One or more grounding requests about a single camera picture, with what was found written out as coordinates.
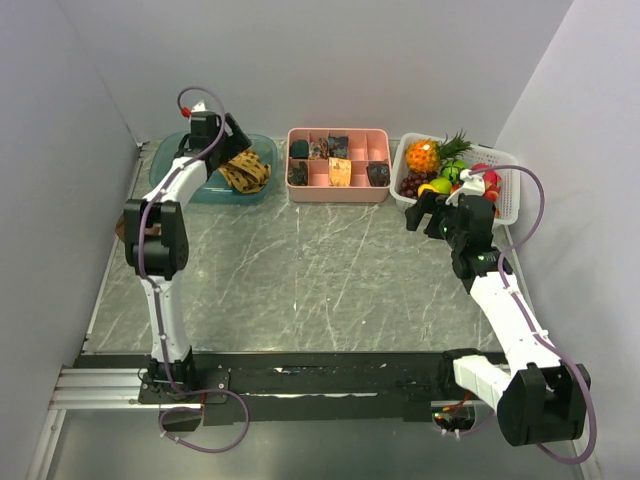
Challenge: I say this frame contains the orange toy pineapple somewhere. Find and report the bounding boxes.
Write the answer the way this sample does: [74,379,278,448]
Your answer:
[405,131,472,173]

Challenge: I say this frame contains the yellow beetle print tie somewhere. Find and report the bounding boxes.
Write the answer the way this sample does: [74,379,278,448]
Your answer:
[218,150,271,195]

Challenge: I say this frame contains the pink toy dragon fruit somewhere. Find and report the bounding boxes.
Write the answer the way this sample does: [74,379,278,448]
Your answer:
[471,163,502,204]

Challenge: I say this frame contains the teal transparent plastic tub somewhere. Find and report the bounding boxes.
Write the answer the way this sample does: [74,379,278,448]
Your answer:
[149,131,279,205]

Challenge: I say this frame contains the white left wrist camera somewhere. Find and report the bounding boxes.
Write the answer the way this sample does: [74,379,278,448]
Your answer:
[181,101,207,118]

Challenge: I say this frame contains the dark green rolled tie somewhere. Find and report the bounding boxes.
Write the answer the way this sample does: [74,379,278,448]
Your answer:
[289,139,310,159]

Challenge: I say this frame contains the lime green toy fruit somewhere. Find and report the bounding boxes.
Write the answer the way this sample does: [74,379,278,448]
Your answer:
[430,177,453,195]

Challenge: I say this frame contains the pink divided organizer box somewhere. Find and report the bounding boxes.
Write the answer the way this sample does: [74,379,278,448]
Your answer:
[285,127,392,203]

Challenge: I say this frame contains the black aluminium mounting rail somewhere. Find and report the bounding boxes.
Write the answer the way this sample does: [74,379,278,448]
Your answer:
[50,352,481,433]

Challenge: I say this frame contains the white plastic fruit basket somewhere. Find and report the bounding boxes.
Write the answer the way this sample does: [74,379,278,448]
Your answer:
[390,133,520,226]

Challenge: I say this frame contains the black rolled tie left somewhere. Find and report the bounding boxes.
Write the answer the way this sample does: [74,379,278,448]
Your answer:
[287,161,309,186]

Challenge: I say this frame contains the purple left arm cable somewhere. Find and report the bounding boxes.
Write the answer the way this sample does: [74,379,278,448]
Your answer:
[137,87,251,455]

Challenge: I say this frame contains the brown white rolled cloth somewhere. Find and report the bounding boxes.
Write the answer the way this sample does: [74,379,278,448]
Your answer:
[114,215,161,246]

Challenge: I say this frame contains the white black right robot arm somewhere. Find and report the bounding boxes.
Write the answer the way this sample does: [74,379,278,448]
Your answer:
[405,190,590,446]

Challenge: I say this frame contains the blue patterned rolled tie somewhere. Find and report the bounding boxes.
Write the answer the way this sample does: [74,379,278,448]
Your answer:
[328,136,349,159]

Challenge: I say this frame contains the dark rolled tie right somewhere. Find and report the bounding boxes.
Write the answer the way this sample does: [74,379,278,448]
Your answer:
[366,161,391,187]

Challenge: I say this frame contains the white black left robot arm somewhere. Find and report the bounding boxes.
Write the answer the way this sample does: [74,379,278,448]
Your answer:
[124,110,251,402]

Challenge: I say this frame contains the purple toy grapes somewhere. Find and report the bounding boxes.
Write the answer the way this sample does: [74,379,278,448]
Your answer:
[399,172,437,199]

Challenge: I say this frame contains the multicolour patterned rolled tie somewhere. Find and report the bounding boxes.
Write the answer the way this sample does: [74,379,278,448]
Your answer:
[308,138,329,159]

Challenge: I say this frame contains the yellow toy mango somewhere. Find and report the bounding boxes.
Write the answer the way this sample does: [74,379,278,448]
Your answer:
[417,183,440,198]

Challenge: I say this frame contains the yellow rolled tie in box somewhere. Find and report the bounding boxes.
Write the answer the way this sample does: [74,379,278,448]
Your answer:
[328,157,352,187]

